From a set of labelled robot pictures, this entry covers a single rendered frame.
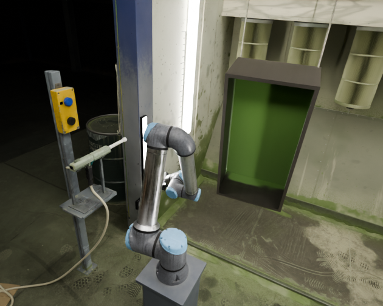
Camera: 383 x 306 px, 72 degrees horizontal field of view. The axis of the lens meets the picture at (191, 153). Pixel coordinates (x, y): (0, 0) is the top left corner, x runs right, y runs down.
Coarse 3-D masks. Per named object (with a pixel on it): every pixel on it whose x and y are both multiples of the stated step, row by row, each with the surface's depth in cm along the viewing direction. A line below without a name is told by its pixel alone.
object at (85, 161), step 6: (114, 144) 184; (96, 150) 173; (102, 150) 173; (108, 150) 177; (84, 156) 165; (90, 156) 165; (96, 156) 168; (72, 162) 157; (78, 162) 158; (84, 162) 160; (90, 162) 166; (72, 168) 155; (78, 168) 158; (90, 168) 168; (90, 174) 169; (90, 180) 171
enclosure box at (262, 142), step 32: (256, 64) 189; (288, 64) 189; (224, 96) 188; (256, 96) 216; (288, 96) 206; (224, 128) 217; (256, 128) 234; (288, 128) 222; (224, 160) 252; (256, 160) 255; (288, 160) 241; (224, 192) 254; (256, 192) 253
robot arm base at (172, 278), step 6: (186, 264) 150; (156, 270) 150; (162, 270) 145; (168, 270) 143; (180, 270) 145; (186, 270) 149; (162, 276) 145; (168, 276) 144; (174, 276) 144; (180, 276) 145; (186, 276) 149; (162, 282) 146; (168, 282) 144; (174, 282) 144; (180, 282) 146
